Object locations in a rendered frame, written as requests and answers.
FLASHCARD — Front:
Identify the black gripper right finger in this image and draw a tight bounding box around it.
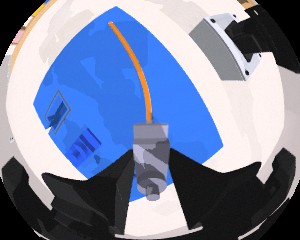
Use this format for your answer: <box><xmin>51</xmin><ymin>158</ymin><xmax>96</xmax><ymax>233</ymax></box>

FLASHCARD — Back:
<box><xmin>167</xmin><ymin>147</ymin><xmax>262</xmax><ymax>229</ymax></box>

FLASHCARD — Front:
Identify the blue flat platform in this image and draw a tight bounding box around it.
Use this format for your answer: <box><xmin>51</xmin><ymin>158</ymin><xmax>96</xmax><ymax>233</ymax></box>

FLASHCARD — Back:
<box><xmin>33</xmin><ymin>7</ymin><xmax>223</xmax><ymax>179</ymax></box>

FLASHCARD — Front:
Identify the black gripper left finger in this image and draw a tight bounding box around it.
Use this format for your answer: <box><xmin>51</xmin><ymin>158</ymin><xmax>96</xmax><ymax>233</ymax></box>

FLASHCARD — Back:
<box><xmin>41</xmin><ymin>148</ymin><xmax>135</xmax><ymax>236</ymax></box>

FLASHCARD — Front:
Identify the grey micro servo with orange cable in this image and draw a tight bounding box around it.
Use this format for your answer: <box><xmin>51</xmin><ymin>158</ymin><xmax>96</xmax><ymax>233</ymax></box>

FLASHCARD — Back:
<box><xmin>109</xmin><ymin>21</ymin><xmax>170</xmax><ymax>201</ymax></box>

